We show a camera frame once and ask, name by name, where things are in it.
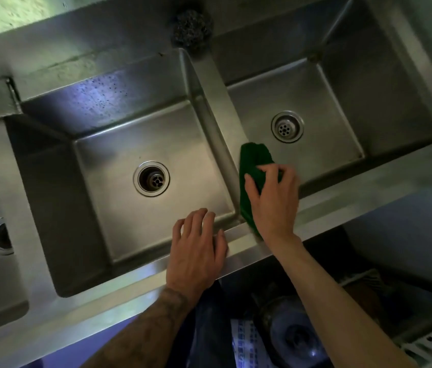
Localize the brown cardboard box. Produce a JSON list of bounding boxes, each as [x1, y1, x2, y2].
[[338, 268, 393, 323]]

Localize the person's left hand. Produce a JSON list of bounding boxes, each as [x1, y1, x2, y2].
[[165, 208, 229, 303]]

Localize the white blue-printed bag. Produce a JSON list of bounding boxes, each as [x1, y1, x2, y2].
[[230, 317, 274, 368]]

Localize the dark round metal pot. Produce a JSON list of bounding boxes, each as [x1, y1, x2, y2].
[[254, 294, 330, 368]]

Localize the grey steel wool scourer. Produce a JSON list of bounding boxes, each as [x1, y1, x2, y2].
[[170, 9, 213, 49]]

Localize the person's right hand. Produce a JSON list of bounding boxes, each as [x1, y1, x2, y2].
[[243, 163, 302, 249]]

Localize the white wire rack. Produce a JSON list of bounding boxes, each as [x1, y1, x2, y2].
[[400, 321, 432, 368]]

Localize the person's right forearm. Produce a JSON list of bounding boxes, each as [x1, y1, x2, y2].
[[273, 235, 418, 368]]

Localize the person's left forearm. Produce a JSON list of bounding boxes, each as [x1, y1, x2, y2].
[[82, 285, 201, 368]]

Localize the green scouring cloth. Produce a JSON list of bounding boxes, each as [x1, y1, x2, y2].
[[238, 142, 284, 238]]

